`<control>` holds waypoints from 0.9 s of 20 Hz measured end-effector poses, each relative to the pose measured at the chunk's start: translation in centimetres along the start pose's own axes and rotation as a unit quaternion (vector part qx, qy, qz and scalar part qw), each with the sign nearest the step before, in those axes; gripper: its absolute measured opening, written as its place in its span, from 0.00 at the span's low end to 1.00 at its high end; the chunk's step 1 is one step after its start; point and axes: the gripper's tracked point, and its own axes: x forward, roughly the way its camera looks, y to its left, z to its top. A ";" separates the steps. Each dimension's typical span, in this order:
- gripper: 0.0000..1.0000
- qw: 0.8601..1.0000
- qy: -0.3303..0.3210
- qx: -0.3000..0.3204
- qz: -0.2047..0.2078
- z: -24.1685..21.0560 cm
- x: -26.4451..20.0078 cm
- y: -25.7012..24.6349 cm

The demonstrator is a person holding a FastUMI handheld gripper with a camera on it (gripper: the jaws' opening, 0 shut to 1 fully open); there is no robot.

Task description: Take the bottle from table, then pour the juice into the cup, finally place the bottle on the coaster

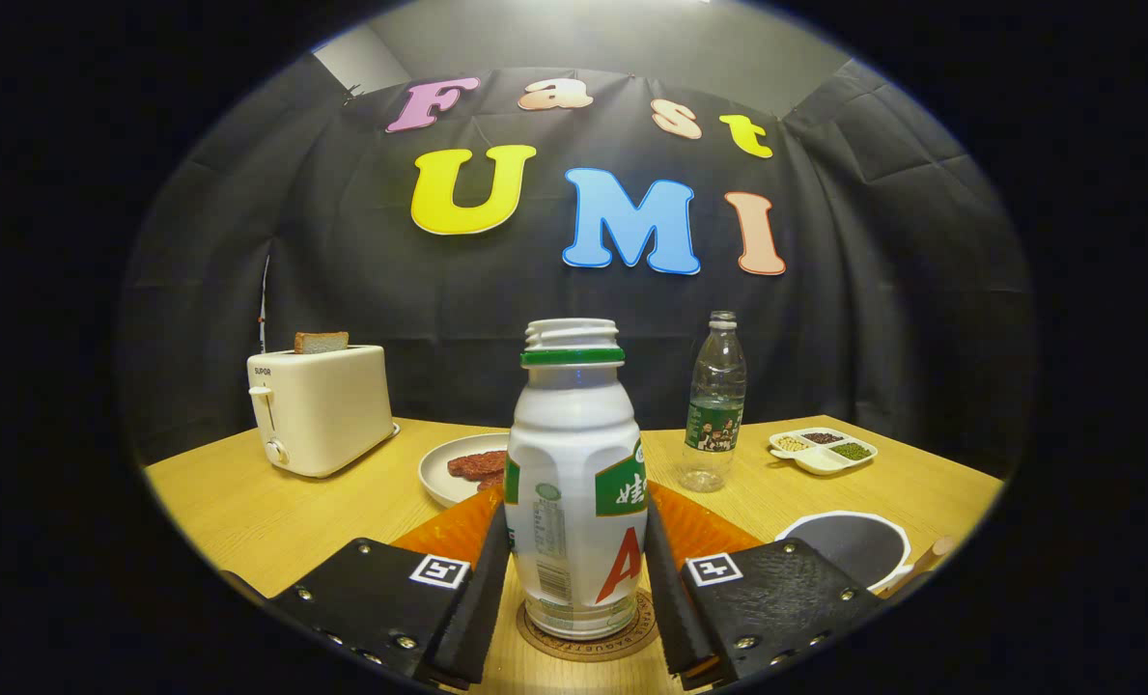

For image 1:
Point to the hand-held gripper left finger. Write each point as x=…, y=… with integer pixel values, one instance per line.
x=472, y=618

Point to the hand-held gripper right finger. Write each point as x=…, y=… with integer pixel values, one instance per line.
x=675, y=618

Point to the round cork coaster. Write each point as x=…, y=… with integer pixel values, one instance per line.
x=588, y=650

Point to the white juice bottle green label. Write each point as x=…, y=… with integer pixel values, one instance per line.
x=574, y=444

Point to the clear plastic water bottle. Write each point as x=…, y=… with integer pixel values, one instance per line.
x=714, y=434

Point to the white round plate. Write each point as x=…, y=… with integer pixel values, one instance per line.
x=438, y=475

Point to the red meat slices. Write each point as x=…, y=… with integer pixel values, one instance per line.
x=477, y=465

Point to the wooden table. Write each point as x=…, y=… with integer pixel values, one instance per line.
x=342, y=512

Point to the white divided dish with beans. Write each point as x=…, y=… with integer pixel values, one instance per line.
x=820, y=462

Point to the cream toaster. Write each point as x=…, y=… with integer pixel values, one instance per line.
x=327, y=405

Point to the toast slice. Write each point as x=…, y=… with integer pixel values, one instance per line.
x=321, y=343

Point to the black backdrop cloth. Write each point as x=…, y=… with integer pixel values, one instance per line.
x=342, y=290

